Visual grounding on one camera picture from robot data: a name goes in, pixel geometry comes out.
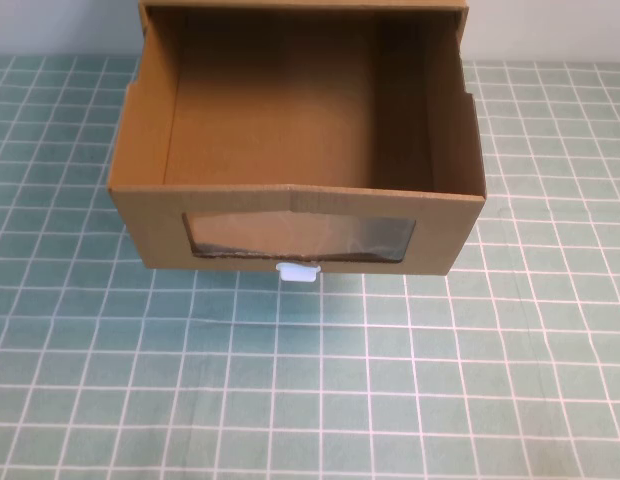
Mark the windowed cardboard drawer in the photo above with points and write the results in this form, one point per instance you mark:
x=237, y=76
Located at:
x=270, y=140

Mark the green checked tablecloth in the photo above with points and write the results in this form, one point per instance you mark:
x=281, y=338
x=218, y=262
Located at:
x=310, y=400

